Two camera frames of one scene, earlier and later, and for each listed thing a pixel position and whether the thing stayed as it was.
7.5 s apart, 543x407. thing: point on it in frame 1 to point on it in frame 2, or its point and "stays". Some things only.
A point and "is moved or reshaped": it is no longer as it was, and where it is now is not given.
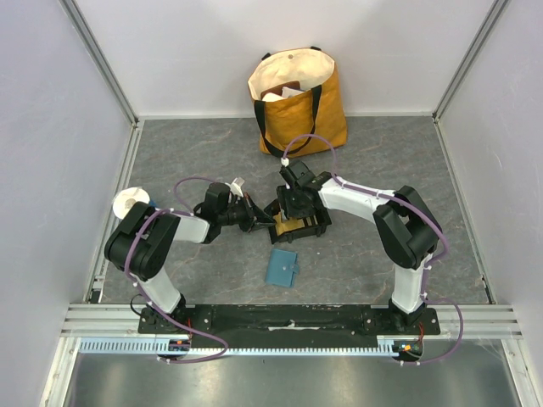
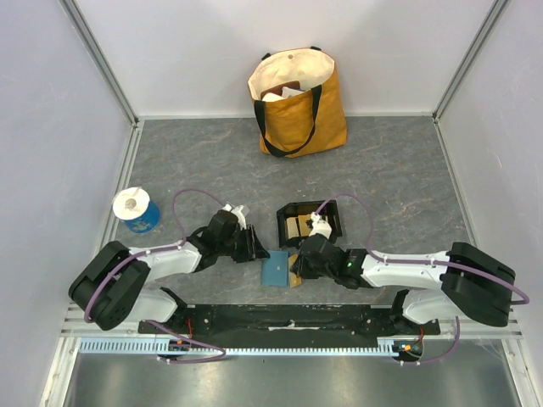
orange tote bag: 297,96 stays
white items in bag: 286,92 stays
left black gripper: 252,214 to 253,247
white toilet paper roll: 125,198 stays
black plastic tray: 314,225 is moved or reshaped
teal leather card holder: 282,268 is moved or reshaped
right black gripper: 294,208 to 305,263
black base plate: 248,326 stays
